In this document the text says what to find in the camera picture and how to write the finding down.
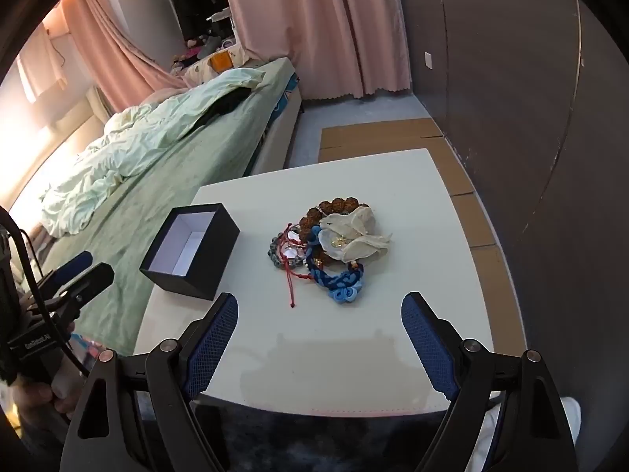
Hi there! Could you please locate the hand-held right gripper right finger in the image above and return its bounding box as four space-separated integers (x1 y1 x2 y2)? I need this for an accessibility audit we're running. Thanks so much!
400 291 578 472

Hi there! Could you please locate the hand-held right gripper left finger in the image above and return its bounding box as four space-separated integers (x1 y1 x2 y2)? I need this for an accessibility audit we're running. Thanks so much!
60 292 240 472

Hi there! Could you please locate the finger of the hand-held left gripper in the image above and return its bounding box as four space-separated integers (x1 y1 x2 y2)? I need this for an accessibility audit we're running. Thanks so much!
29 262 115 316
37 251 94 289

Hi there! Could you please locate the black jewelry box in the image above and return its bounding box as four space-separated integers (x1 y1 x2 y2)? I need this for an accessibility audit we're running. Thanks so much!
139 203 241 302

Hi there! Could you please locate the red string bracelet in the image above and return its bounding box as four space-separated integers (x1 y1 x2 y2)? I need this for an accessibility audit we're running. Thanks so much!
280 223 315 308

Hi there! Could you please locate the grey-blue glass bead bracelet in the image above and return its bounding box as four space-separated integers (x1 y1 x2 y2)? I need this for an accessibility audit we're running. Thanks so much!
268 229 308 270

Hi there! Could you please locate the blue braided cord bracelet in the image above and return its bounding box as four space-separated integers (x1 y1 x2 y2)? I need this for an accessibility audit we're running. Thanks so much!
305 251 365 306

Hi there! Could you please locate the cream flower hair clip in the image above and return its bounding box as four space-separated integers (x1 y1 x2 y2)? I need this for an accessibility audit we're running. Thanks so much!
318 206 394 264

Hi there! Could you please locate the brown seed bead bracelet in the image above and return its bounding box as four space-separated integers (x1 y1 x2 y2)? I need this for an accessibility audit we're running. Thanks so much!
300 198 374 266

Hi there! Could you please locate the person's left hand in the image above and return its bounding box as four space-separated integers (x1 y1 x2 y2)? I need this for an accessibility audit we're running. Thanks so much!
11 382 79 434

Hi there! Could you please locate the bed with green sheet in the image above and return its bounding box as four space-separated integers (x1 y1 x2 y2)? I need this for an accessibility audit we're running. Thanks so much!
0 56 303 355

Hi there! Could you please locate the pale green duvet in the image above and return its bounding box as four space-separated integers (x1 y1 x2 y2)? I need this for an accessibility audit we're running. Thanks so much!
39 69 266 237

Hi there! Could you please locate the white padded headboard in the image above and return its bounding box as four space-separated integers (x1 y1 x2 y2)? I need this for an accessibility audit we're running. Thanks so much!
83 85 116 126

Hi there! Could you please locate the white cloth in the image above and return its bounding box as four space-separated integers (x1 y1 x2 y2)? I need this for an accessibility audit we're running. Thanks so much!
467 396 583 472

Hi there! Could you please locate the pale pink hanging cloth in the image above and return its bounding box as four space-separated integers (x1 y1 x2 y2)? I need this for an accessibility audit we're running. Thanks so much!
17 29 67 104

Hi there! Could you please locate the black garment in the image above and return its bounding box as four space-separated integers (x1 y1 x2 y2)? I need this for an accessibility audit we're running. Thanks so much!
194 87 251 129

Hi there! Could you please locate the draped pink curtain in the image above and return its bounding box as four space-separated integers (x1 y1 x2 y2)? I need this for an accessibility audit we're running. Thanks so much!
59 0 192 114

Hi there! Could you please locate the white table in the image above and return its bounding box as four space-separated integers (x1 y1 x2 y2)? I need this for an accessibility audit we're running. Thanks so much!
318 119 514 306

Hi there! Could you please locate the pile of plush toys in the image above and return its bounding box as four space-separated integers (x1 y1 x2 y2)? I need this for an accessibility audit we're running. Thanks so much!
169 34 222 72

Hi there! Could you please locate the blue printed bed sheet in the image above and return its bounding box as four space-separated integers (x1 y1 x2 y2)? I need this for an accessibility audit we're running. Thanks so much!
272 71 300 119

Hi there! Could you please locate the cream printed pillow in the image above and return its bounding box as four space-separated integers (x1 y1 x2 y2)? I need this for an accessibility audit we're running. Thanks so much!
184 42 276 87

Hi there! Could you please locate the wide pink curtain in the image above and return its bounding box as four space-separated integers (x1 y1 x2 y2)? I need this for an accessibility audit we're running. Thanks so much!
219 0 414 101

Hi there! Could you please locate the black cable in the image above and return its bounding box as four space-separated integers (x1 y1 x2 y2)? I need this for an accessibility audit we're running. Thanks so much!
0 205 92 375

